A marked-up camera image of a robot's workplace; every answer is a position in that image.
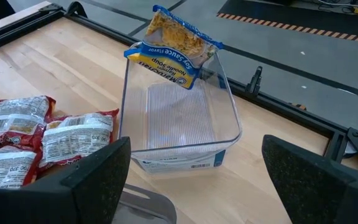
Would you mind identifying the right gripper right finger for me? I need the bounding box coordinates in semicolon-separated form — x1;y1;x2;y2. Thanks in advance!
261;134;358;224

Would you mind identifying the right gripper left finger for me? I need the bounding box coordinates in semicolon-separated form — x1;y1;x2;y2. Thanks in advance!
0;136;132;224

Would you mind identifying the black hazard-striped floor mat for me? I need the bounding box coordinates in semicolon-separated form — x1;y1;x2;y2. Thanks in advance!
216;0;358;44

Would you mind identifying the small black frame clamp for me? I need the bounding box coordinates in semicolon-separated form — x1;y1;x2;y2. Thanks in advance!
245;65;264;96

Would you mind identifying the clear plastic bin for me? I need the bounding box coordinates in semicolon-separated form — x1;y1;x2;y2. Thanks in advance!
118;40;242;174

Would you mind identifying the red Maruchan ramen pack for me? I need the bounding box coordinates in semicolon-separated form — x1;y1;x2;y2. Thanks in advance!
0;95;57;153
38;108;120;172
0;146;43;190

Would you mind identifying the blue Maruchan ramen pack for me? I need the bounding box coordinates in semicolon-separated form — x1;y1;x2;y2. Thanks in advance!
123;4;225;90

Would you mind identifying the smoky grey plastic bin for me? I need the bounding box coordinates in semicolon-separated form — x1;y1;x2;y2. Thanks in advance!
112;183;177;224

